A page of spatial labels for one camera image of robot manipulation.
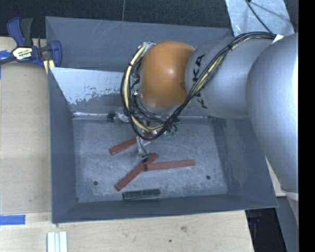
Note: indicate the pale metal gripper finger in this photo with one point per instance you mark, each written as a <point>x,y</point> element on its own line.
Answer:
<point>140,146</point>

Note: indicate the red-brown flat block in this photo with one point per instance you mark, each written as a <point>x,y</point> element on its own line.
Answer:
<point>173,165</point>
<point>131,176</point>
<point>122,146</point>

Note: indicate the grey metal bin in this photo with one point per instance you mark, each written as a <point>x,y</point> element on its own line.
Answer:
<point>99,151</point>

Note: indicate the dark green flat block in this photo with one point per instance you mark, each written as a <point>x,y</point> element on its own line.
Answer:
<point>141,194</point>

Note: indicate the pale wood flat board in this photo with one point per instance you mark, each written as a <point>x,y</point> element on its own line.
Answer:
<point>23,140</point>

